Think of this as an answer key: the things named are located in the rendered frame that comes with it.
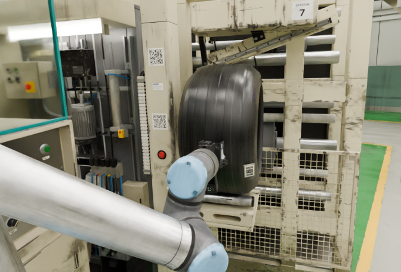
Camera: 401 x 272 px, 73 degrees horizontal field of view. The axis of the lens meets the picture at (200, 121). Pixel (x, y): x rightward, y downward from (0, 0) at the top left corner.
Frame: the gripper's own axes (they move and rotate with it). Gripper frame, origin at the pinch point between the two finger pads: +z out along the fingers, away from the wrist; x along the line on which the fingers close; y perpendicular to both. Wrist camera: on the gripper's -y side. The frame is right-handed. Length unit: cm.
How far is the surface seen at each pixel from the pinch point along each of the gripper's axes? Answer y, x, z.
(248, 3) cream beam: 66, -5, 40
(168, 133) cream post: 5.2, 28.3, 20.9
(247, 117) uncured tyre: 14.3, -9.5, 3.2
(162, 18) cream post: 55, 28, 15
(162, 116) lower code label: 13.2, 30.8, 19.9
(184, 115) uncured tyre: 14.6, 13.6, 1.9
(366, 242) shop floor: -97, -92, 153
